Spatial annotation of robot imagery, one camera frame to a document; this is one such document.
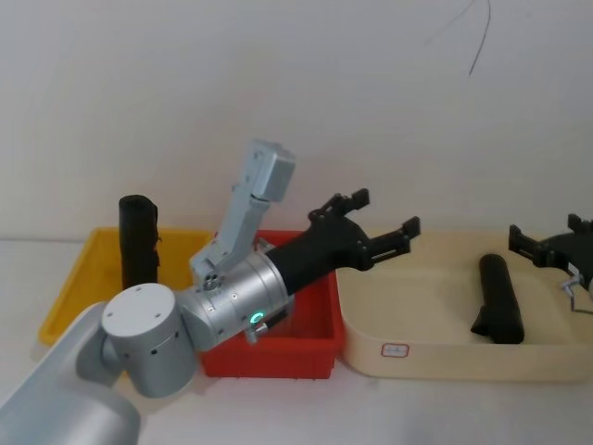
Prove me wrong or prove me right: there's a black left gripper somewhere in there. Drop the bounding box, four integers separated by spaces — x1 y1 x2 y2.
270 187 423 297

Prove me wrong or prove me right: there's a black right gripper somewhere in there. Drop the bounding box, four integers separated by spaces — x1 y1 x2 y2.
508 212 593 291

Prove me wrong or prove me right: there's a black rolled cloth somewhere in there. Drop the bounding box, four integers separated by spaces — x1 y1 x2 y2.
469 252 529 347
118 195 163 291

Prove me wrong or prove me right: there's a cream shallow tray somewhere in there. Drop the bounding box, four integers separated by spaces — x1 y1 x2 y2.
334 226 593 384

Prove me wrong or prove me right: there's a white label with red border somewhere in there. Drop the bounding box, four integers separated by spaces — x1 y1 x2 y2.
380 341 414 359

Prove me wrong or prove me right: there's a red plastic bin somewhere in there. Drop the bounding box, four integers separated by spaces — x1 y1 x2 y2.
196 228 347 381

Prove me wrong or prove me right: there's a yellow plastic bin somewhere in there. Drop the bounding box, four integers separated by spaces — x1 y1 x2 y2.
37 226 217 347

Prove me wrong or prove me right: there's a thin cable with silver plug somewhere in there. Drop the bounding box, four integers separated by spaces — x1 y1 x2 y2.
561 272 593 317

